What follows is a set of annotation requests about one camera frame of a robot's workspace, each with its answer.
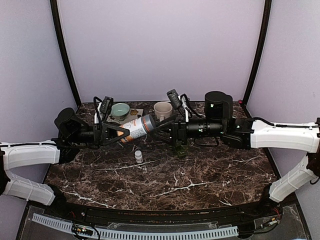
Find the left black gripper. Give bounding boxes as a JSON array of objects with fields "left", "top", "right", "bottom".
[{"left": 69, "top": 121, "right": 134, "bottom": 147}]

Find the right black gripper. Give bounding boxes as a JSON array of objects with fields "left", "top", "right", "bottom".
[{"left": 149, "top": 113, "right": 226, "bottom": 147}]

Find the orange pill bottle grey cap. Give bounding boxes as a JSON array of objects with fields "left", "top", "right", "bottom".
[{"left": 120, "top": 114, "right": 156, "bottom": 143}]

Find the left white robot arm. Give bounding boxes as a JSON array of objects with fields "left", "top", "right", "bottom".
[{"left": 0, "top": 107, "right": 130, "bottom": 218}]

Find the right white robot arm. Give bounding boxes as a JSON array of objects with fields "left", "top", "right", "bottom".
[{"left": 152, "top": 91, "right": 320, "bottom": 217}]

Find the cream coral pattern mug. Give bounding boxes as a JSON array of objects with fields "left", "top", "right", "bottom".
[{"left": 153, "top": 101, "right": 173, "bottom": 122}]

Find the left light green bowl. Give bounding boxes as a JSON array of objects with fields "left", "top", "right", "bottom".
[{"left": 110, "top": 103, "right": 130, "bottom": 121}]

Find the floral square plate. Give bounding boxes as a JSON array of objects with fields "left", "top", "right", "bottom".
[{"left": 107, "top": 108, "right": 144, "bottom": 125}]

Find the small white pill bottle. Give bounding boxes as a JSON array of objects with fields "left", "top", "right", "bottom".
[{"left": 134, "top": 150, "right": 143, "bottom": 164}]

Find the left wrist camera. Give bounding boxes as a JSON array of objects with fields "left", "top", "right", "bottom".
[{"left": 94, "top": 96, "right": 114, "bottom": 124}]

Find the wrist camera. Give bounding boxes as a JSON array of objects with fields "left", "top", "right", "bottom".
[
  {"left": 166, "top": 89, "right": 191, "bottom": 123},
  {"left": 94, "top": 96, "right": 114, "bottom": 124}
]

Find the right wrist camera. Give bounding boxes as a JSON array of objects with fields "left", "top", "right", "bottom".
[{"left": 166, "top": 89, "right": 191, "bottom": 123}]

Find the left black frame post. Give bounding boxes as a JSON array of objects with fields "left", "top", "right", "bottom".
[{"left": 49, "top": 0, "right": 82, "bottom": 108}]

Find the black frame post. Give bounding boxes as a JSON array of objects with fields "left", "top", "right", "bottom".
[
  {"left": 242, "top": 0, "right": 272, "bottom": 108},
  {"left": 49, "top": 0, "right": 82, "bottom": 108}
]

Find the white slotted cable duct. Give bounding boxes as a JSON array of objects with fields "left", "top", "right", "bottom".
[{"left": 31, "top": 213, "right": 239, "bottom": 240}]

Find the black front table rail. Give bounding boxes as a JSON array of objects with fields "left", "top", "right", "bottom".
[{"left": 44, "top": 202, "right": 283, "bottom": 225}]

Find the right black frame post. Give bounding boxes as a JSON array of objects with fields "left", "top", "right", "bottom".
[{"left": 242, "top": 0, "right": 272, "bottom": 108}]

